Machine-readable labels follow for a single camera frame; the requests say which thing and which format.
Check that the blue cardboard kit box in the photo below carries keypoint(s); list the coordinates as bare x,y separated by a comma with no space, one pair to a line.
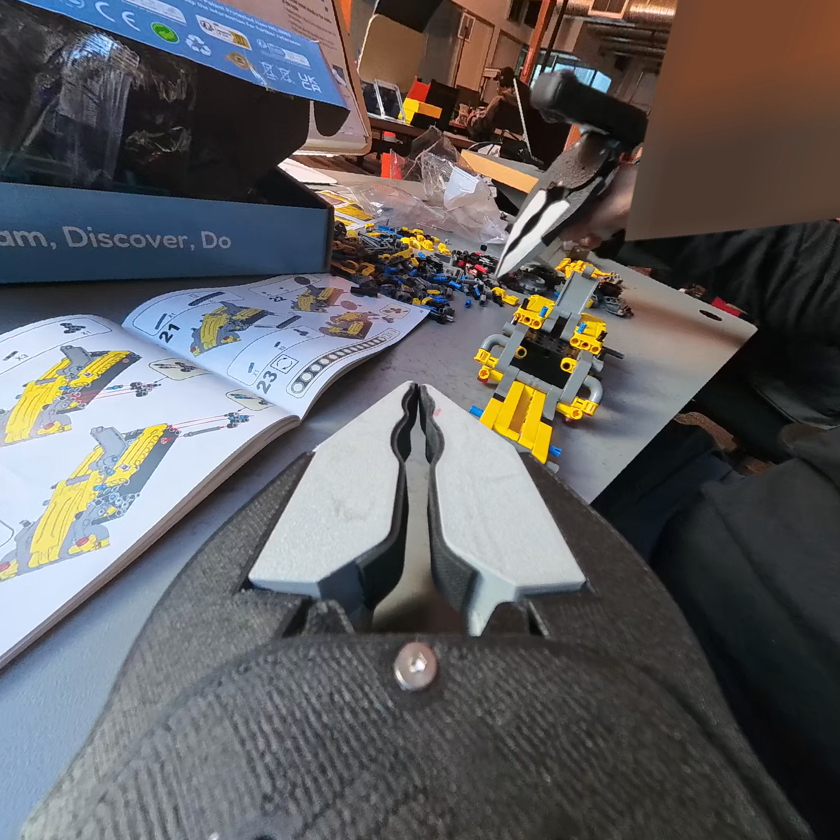
164,236

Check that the open instruction booklet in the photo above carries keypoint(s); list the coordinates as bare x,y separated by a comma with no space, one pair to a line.
216,394

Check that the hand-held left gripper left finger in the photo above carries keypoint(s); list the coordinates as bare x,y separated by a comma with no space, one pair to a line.
328,518

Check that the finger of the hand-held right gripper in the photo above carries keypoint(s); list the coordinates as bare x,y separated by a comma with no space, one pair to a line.
548,226
525,229

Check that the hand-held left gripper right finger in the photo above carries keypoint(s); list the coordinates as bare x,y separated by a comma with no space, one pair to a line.
505,518

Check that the white flat stand base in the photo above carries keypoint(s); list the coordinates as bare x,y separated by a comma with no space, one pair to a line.
308,172

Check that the black axle rod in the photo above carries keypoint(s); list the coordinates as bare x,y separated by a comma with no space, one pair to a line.
613,354

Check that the yellow black sticker sheet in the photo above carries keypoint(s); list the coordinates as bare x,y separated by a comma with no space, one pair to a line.
348,210

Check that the person's black jacket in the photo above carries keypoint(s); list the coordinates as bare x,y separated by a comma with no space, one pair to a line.
774,623

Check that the person's grey trousers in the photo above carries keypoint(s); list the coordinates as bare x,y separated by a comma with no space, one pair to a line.
656,485

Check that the yellow grey brick vehicle model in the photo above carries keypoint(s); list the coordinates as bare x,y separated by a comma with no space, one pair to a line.
525,407

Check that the person's right forearm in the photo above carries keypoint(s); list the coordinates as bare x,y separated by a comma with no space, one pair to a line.
754,282

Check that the dark table with wooden edge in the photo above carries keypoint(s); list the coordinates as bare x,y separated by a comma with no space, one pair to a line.
505,172

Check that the crumpled clear plastic bag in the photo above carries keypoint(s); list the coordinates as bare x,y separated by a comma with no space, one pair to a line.
459,190

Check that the person's right hand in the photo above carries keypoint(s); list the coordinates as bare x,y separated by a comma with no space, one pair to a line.
610,210

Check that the grey desk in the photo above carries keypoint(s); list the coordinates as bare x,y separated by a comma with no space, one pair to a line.
426,367

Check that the pile of building pieces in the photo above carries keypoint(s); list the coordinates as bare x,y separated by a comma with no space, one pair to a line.
394,262

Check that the clear plastic bag of parts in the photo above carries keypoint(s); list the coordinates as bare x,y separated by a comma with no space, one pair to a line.
98,98

